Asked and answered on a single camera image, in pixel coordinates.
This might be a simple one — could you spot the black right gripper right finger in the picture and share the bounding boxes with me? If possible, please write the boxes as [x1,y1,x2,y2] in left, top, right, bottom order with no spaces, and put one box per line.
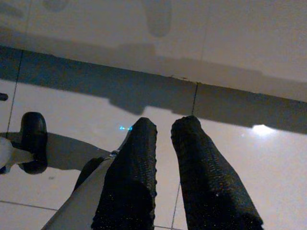
[170,115,264,230]

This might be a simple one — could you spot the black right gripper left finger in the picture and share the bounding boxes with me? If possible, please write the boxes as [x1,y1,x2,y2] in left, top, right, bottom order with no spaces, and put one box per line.
[91,116,159,230]

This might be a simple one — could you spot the white kitchen cabinet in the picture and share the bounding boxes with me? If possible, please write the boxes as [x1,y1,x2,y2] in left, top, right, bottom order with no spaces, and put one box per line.
[0,0,307,104]

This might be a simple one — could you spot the robot right leg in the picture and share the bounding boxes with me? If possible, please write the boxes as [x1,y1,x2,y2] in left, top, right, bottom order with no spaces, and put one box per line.
[42,149,120,230]

